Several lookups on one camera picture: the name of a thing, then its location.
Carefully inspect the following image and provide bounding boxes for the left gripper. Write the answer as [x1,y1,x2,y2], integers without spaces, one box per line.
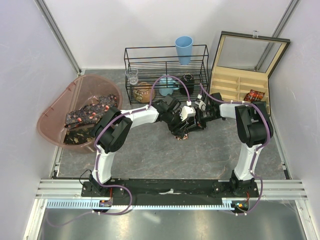
[164,110,188,139]

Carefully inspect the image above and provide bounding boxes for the black floral rose tie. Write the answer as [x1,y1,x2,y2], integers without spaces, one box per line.
[174,133,189,141]

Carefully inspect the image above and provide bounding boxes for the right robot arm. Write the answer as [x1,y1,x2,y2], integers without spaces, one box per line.
[194,92,274,197]

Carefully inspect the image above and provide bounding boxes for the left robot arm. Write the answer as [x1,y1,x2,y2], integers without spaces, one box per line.
[89,94,197,197]

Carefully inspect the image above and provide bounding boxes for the black cup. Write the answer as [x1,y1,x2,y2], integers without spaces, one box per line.
[179,73,195,96]

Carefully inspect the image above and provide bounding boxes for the rolled red patterned tie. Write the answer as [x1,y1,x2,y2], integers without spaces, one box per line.
[243,89,266,102]

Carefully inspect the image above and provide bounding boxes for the light blue mug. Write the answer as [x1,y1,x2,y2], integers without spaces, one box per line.
[158,75,180,97]

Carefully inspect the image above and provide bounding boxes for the rolled dark green tie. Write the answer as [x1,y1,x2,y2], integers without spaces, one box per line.
[252,101,267,108]

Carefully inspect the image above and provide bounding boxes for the brown ceramic bowl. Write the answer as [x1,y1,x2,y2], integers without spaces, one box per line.
[133,82,156,103]

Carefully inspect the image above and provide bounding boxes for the wooden tie storage box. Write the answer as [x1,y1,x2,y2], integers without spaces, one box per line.
[208,31,291,114]

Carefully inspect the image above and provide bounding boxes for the tall blue plastic cup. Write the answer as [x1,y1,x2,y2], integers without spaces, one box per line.
[175,36,193,65]

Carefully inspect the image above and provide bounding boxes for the clear drinking glass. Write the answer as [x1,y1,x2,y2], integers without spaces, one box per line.
[125,67,139,85]

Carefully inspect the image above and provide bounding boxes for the dark floral tie in basket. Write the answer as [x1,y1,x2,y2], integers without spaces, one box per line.
[64,94,118,130]

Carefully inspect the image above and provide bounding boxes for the brown paisley tie in basket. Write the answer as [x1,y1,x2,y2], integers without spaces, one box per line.
[63,128,93,145]

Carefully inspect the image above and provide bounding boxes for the pink plastic basket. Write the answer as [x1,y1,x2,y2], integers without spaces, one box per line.
[37,74,123,153]

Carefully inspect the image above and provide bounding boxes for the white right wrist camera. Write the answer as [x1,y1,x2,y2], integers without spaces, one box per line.
[194,94,206,111]

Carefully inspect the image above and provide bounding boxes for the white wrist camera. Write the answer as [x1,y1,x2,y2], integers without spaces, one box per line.
[179,100,196,121]
[194,94,206,111]

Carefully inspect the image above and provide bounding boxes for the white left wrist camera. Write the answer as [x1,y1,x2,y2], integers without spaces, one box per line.
[179,100,196,121]

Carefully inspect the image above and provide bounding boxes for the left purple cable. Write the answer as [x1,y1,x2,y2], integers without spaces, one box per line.
[46,74,192,228]

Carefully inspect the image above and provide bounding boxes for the black wire rack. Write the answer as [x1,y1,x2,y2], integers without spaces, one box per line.
[123,44,210,105]

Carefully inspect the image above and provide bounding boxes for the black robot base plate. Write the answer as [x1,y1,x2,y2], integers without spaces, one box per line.
[81,178,259,205]

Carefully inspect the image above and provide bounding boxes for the grey slotted cable duct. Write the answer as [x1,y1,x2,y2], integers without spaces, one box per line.
[46,199,245,211]

